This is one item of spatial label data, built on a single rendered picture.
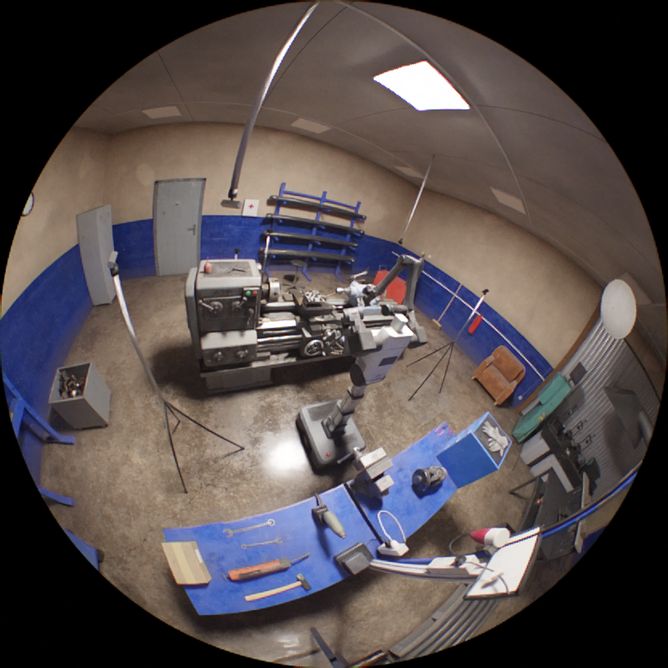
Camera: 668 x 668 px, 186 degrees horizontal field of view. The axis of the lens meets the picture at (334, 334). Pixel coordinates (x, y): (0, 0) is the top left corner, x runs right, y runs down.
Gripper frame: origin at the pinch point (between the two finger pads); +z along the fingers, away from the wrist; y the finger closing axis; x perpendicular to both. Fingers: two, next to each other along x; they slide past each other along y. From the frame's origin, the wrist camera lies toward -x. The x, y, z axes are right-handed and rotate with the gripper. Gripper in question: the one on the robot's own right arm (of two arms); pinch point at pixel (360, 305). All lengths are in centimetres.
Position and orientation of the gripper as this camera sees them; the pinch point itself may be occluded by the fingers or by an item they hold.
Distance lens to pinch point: 182.1
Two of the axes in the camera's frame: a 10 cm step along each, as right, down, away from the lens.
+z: -4.4, 3.4, 8.3
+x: 2.1, 9.4, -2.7
